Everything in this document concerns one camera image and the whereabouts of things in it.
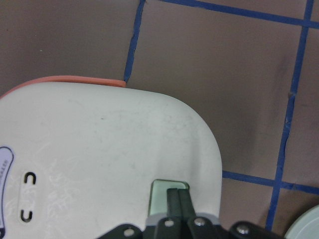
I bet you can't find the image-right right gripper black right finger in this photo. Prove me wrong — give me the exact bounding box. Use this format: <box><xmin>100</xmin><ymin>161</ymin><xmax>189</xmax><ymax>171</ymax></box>
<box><xmin>177</xmin><ymin>189</ymin><xmax>196</xmax><ymax>219</ymax></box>

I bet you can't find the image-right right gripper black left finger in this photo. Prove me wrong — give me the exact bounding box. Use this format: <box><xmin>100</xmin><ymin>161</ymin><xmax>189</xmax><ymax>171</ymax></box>
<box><xmin>166</xmin><ymin>188</ymin><xmax>180</xmax><ymax>217</ymax></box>

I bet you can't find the light green plate left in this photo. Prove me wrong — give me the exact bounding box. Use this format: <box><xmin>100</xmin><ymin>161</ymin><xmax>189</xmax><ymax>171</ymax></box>
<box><xmin>285</xmin><ymin>205</ymin><xmax>319</xmax><ymax>239</ymax></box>

